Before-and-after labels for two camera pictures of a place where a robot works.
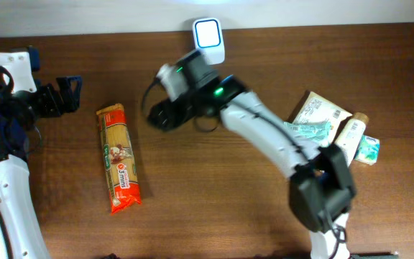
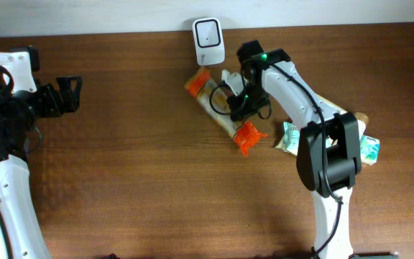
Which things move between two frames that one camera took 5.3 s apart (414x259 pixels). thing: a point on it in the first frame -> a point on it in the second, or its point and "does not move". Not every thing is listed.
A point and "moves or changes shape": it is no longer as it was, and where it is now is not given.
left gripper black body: (54, 99) does not move
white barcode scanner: (209, 39) does not move
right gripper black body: (163, 116) -> (241, 112)
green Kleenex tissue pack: (368, 151) does not move
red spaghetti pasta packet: (120, 166) moves or changes shape
